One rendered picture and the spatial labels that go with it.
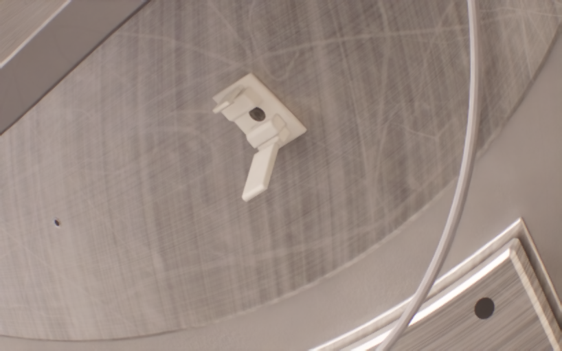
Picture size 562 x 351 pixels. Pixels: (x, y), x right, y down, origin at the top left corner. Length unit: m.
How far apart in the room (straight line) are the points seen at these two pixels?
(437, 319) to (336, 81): 0.08
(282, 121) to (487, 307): 0.09
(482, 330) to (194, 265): 0.11
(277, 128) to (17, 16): 0.13
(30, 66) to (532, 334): 0.21
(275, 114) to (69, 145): 0.08
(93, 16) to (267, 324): 0.15
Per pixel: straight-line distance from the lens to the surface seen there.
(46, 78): 0.92
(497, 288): 0.94
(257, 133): 0.95
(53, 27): 0.91
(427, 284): 0.93
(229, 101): 0.95
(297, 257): 0.98
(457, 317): 0.96
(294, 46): 0.94
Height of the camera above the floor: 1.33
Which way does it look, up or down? 35 degrees down
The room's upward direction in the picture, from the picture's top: 6 degrees counter-clockwise
